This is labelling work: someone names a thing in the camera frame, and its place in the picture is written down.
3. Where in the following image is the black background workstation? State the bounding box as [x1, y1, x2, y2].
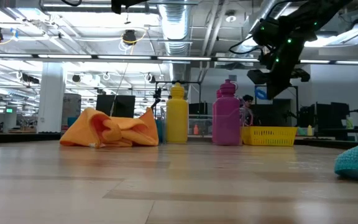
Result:
[300, 101, 358, 141]

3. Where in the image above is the yellow plastic sports bottle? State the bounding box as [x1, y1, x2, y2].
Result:
[165, 82, 190, 144]

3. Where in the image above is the person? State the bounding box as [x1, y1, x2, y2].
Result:
[240, 95, 255, 125]

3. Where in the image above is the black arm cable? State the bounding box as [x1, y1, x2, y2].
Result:
[60, 0, 83, 7]
[228, 39, 262, 55]

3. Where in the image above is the blue plastic bin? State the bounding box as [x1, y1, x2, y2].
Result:
[155, 118, 165, 144]

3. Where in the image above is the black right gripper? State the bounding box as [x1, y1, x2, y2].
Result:
[247, 40, 310, 100]

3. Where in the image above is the slanted silver ceiling duct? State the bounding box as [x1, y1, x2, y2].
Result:
[233, 0, 291, 58]

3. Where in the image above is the long ceiling light strip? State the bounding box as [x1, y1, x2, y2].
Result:
[0, 53, 358, 65]

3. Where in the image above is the clear plastic bin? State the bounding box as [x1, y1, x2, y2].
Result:
[159, 105, 246, 146]

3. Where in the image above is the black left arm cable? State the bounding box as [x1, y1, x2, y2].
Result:
[60, 0, 83, 7]

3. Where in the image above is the purple plastic sports bottle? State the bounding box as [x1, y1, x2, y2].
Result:
[211, 79, 241, 146]

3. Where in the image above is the black monitor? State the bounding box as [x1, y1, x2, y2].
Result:
[96, 95, 136, 118]

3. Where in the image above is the round silver ceiling duct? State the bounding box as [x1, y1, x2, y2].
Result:
[157, 0, 194, 57]

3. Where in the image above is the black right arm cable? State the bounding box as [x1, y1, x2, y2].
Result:
[228, 39, 262, 55]

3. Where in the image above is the yellow plastic basket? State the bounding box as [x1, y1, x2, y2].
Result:
[241, 126, 298, 147]

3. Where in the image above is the white pillar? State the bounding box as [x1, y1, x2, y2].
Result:
[37, 63, 65, 134]

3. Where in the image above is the grey cylindrical canister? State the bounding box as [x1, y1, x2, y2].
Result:
[62, 93, 82, 127]

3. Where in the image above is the orange microfibre cloth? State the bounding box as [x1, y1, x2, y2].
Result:
[59, 107, 160, 149]

